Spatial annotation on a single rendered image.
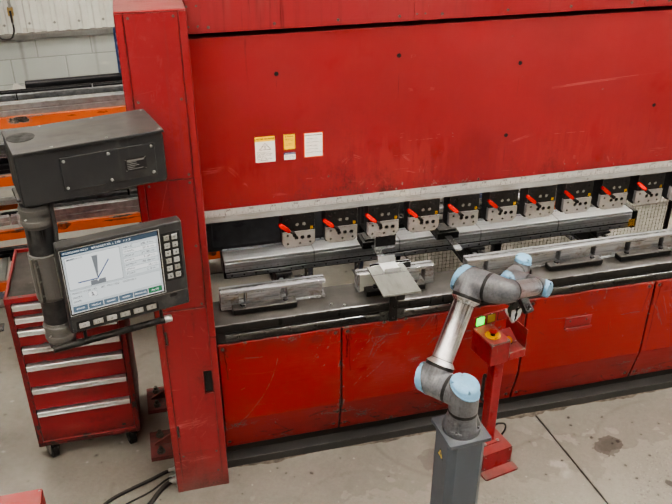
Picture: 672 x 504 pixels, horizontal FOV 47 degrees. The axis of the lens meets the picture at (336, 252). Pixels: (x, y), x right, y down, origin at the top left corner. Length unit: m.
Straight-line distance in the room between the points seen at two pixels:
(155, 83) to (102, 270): 0.71
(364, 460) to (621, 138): 2.04
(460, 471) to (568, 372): 1.42
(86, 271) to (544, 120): 2.12
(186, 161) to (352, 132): 0.75
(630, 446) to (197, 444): 2.24
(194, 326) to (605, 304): 2.13
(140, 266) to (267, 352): 1.00
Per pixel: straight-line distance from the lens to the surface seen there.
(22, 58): 7.38
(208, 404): 3.71
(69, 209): 5.08
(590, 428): 4.53
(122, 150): 2.77
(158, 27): 2.93
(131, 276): 2.95
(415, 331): 3.87
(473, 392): 3.03
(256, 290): 3.65
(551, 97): 3.72
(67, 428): 4.23
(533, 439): 4.38
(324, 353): 3.78
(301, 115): 3.32
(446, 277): 3.94
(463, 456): 3.19
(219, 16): 3.14
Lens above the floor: 2.88
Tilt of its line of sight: 29 degrees down
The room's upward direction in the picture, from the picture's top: straight up
